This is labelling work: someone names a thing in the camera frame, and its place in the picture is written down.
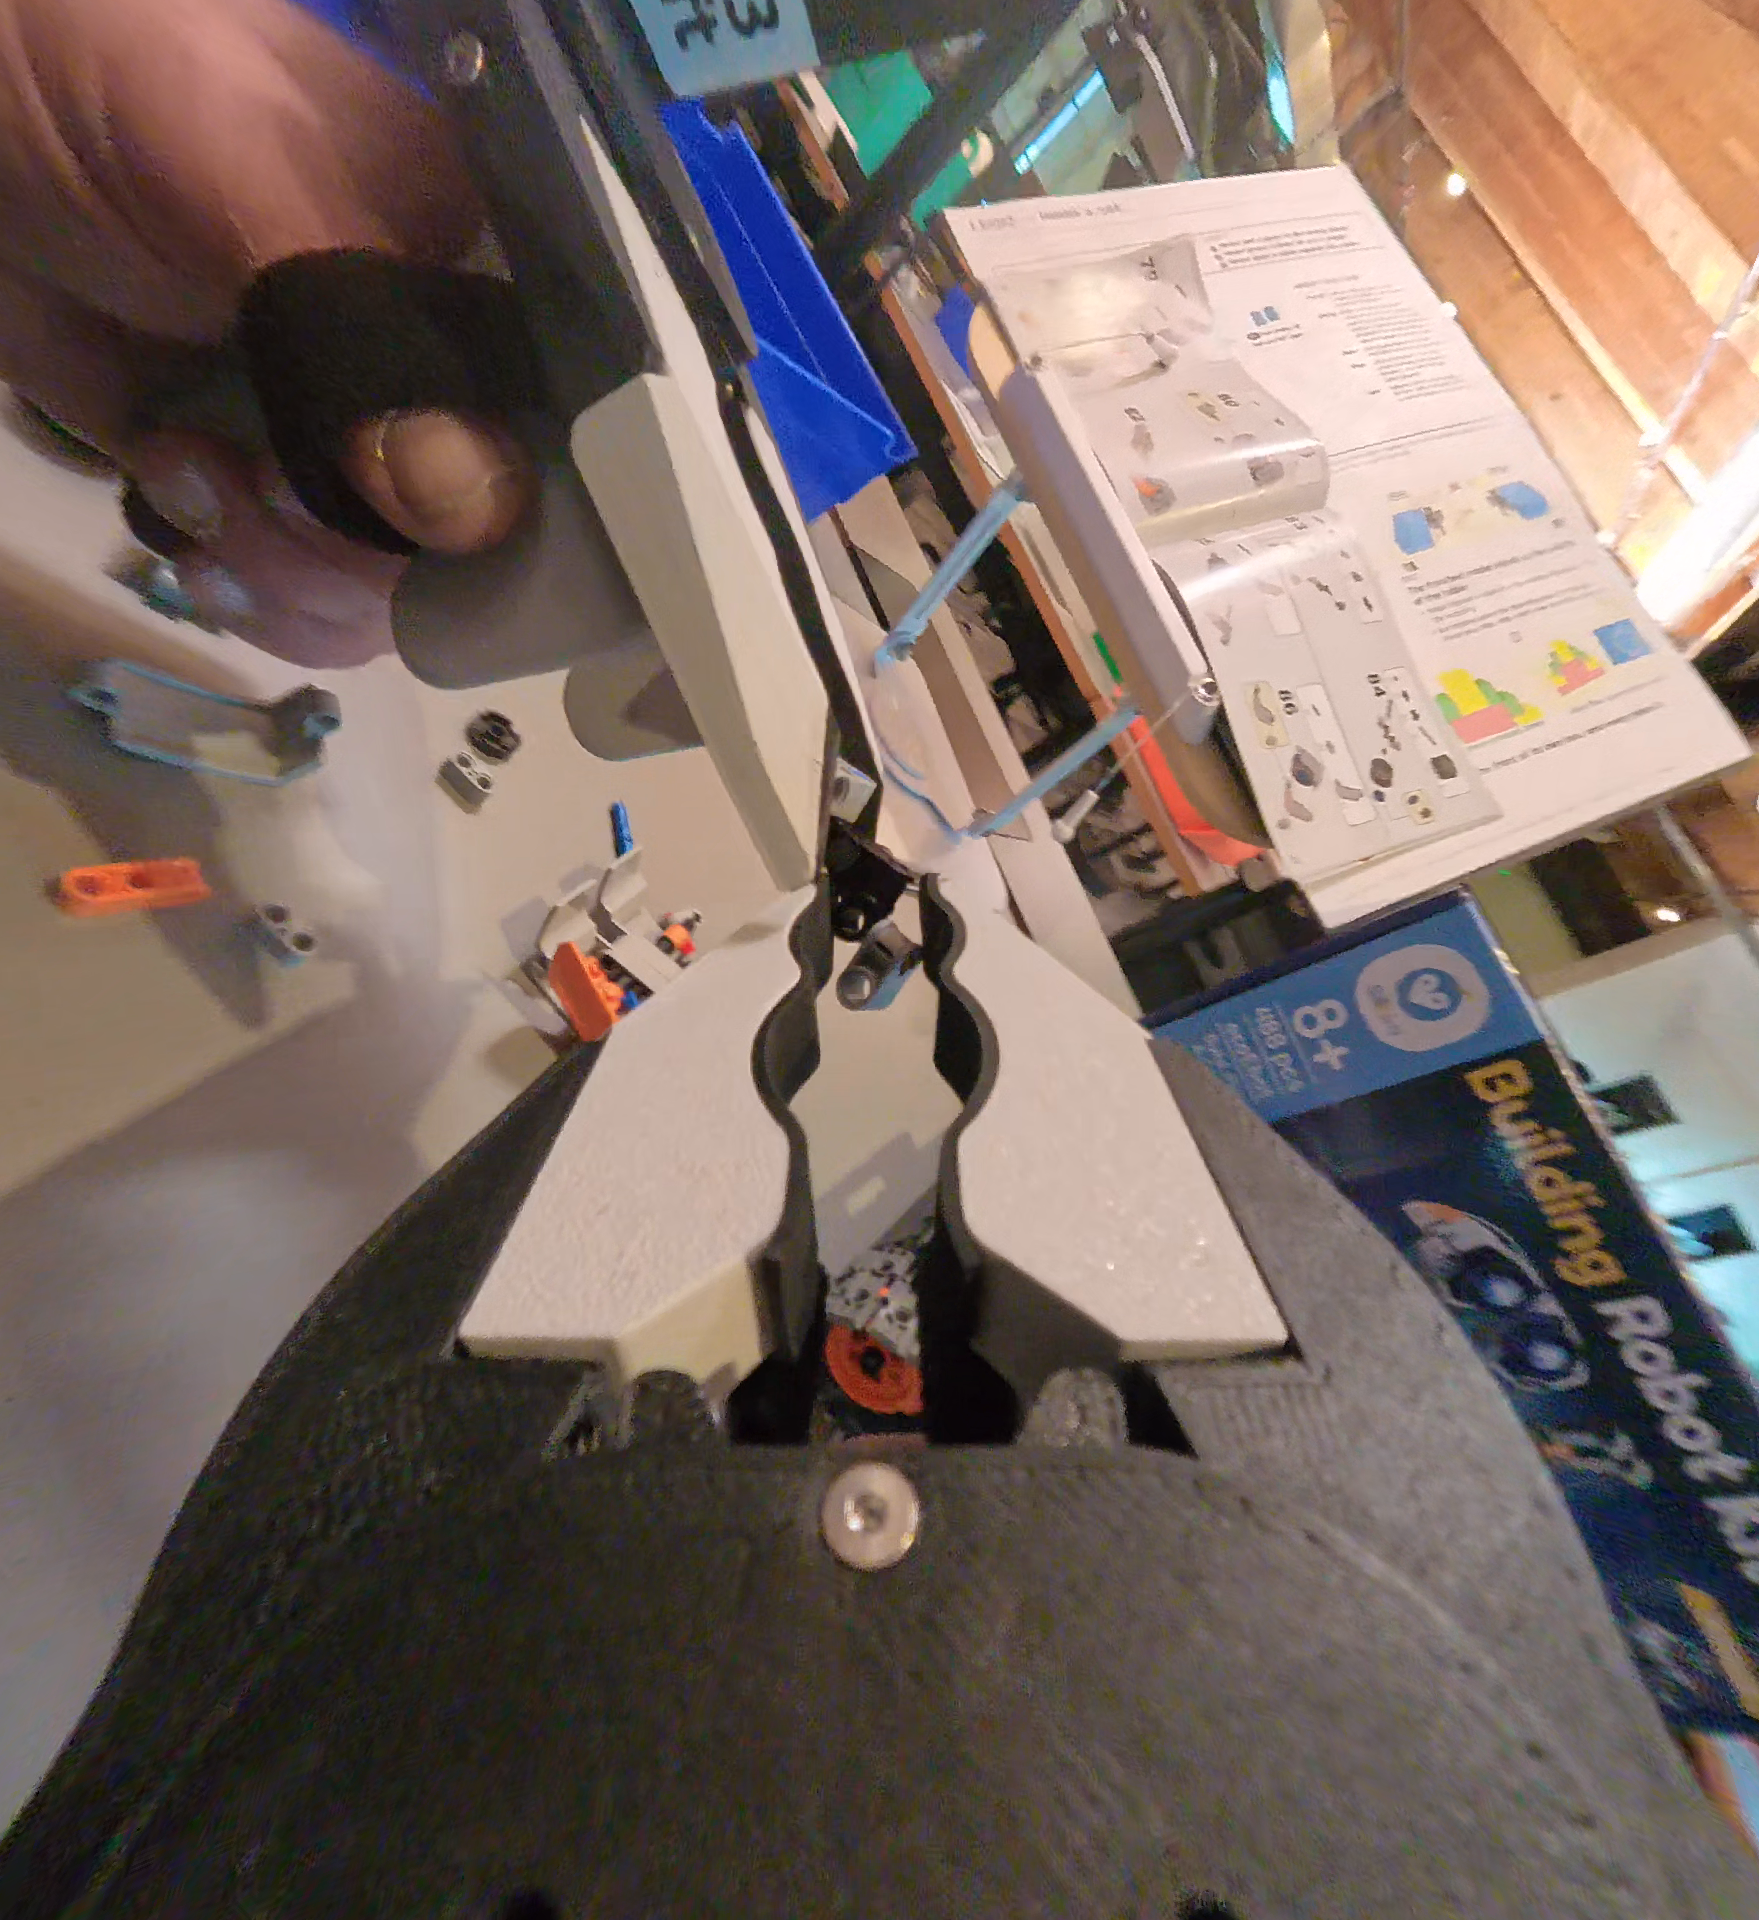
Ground orange toy beam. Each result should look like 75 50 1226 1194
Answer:
47 855 214 919

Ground light blue band with connector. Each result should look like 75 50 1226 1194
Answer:
66 658 344 792

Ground grey orange tracked toy robot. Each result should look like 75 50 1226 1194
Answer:
817 1223 930 1420

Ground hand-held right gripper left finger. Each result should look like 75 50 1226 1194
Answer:
456 881 834 1381

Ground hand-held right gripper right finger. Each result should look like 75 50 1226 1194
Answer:
918 874 1290 1369

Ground blue storage bin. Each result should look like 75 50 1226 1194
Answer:
658 96 922 525

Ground grey orange toy sub-assembly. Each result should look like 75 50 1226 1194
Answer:
519 846 704 1044

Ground small black grey toy assembly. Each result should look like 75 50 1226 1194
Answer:
818 756 930 1014

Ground instruction booklet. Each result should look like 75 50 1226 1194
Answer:
938 166 1754 929

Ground blue robot kit box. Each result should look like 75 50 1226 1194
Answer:
1145 890 1759 1920

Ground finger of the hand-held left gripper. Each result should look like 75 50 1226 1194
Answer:
569 369 884 898

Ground person's left hand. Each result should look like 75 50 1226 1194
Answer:
0 0 536 671

